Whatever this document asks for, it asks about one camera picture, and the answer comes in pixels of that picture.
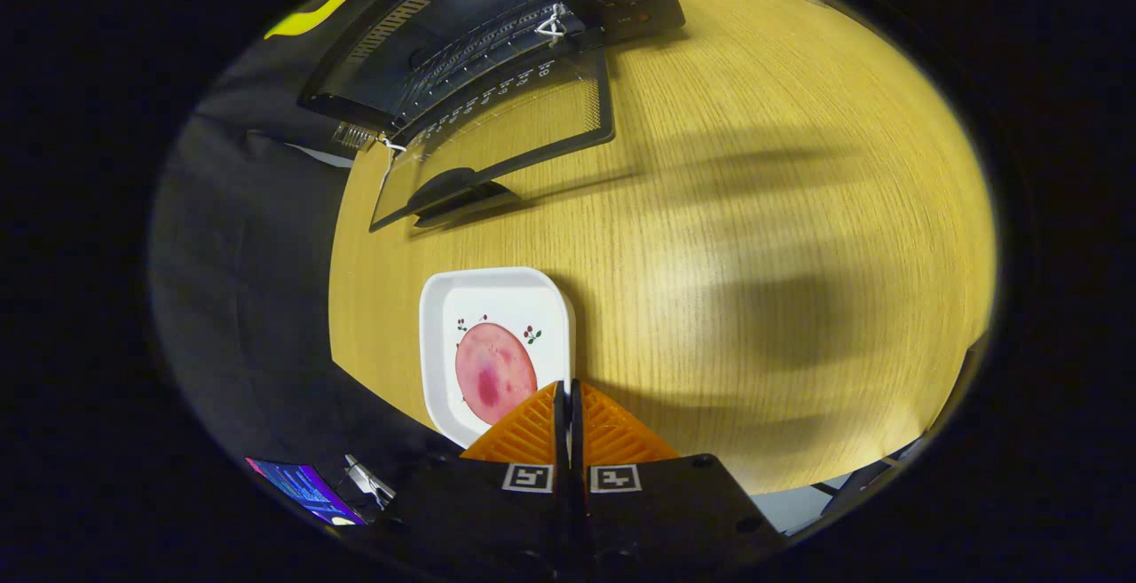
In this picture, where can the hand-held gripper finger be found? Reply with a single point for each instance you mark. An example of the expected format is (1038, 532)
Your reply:
(576, 423)
(562, 423)

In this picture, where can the pink ham slice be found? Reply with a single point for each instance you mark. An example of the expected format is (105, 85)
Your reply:
(493, 370)

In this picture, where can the white square plate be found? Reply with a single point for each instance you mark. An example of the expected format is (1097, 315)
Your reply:
(497, 295)

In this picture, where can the black toaster oven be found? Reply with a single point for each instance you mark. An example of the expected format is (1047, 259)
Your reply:
(444, 33)

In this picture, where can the silver metal clip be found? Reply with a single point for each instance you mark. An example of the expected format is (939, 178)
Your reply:
(368, 479)

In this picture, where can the lit display screen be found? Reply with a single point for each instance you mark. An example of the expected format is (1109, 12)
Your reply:
(306, 487)

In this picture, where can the black backdrop cloth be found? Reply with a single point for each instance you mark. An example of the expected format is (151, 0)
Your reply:
(240, 255)

